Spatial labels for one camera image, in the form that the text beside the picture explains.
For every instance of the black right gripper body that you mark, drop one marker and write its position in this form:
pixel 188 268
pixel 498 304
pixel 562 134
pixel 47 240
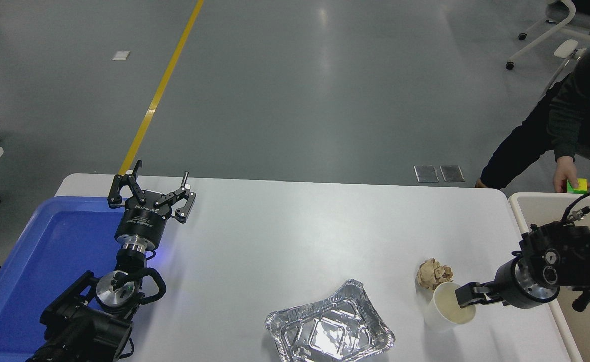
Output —
pixel 511 284

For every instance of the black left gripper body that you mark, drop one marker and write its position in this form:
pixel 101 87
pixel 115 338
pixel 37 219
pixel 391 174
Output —
pixel 141 223

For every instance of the white paper cup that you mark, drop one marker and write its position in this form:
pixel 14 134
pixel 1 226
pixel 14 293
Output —
pixel 443 306

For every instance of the colourful puzzle cube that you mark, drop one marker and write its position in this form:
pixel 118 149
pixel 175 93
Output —
pixel 578 187

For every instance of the person's right forearm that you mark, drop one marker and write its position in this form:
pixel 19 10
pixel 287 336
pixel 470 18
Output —
pixel 566 130

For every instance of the person's right hand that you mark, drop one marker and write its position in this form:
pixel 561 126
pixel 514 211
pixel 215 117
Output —
pixel 562 171

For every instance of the crumpled tan paper ball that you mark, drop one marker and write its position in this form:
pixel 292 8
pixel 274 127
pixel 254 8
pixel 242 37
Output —
pixel 433 274

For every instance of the large pale bin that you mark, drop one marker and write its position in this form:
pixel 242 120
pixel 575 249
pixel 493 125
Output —
pixel 536 208

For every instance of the blue plastic tray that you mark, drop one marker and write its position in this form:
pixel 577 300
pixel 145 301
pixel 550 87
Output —
pixel 48 261

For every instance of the metal floor plate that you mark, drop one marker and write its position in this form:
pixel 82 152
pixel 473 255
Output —
pixel 452 173
pixel 426 174

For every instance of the silver foil tray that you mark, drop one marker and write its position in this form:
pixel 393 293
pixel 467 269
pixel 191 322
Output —
pixel 325 327

